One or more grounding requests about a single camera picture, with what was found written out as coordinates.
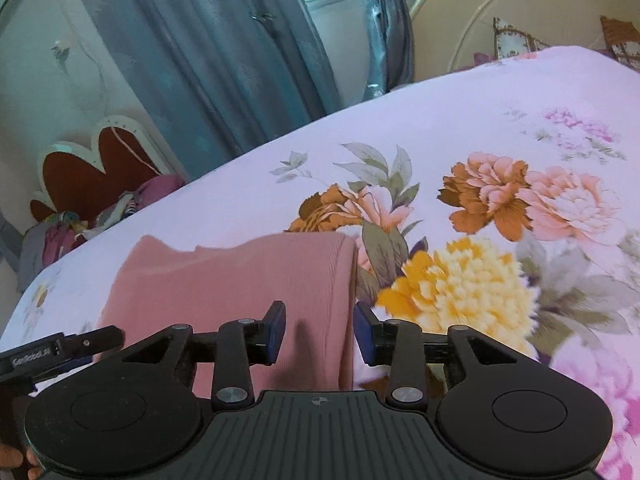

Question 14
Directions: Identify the person's hand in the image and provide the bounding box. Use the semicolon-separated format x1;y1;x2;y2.
0;443;43;480

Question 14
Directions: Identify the blue-grey left curtain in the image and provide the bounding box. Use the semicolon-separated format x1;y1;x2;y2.
82;0;343;178

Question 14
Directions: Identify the patterned cushion with brown trim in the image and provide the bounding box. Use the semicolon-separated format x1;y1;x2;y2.
492;18;549;61

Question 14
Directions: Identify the cream round headboard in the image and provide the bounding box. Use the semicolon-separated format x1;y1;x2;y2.
411;0;639;81

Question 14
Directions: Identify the pink knit sweater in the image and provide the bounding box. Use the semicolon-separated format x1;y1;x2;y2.
99;232;357;392

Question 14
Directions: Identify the orange patterned pillow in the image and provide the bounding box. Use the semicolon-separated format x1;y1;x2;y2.
600;16;640;72

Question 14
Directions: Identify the floral pink bed sheet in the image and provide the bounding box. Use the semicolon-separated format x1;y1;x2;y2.
1;47;639;479

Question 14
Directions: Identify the pile of clothes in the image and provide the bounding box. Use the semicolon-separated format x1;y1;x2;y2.
16;174;186;292

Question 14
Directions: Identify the blue-grey tied right curtain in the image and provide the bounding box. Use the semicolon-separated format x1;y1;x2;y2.
363;0;414;101

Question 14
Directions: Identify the white charger cable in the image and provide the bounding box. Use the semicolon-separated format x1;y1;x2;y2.
49;34;166;176

